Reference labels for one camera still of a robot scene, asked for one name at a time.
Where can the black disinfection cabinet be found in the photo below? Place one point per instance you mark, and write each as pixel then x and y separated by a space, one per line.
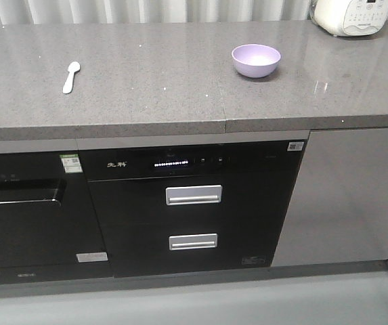
pixel 128 186

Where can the upper silver drawer handle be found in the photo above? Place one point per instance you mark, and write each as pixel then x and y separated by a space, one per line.
pixel 186 195

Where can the white rice cooker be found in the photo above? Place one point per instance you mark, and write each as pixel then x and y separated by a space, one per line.
pixel 350 18

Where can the lower silver drawer handle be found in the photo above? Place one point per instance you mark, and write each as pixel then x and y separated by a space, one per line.
pixel 193 241

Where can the grey cabinet door panel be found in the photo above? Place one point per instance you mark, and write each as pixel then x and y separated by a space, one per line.
pixel 339 207

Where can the pale green plastic spoon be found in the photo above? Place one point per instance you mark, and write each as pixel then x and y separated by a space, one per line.
pixel 73 67

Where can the black built-in dishwasher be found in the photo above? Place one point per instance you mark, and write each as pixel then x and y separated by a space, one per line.
pixel 48 227

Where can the silver drawer handle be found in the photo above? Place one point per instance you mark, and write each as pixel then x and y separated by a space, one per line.
pixel 193 241
pixel 186 195

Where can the purple plastic bowl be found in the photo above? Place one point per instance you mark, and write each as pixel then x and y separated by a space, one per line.
pixel 255 60

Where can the white curtain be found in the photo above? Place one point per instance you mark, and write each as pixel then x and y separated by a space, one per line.
pixel 114 11

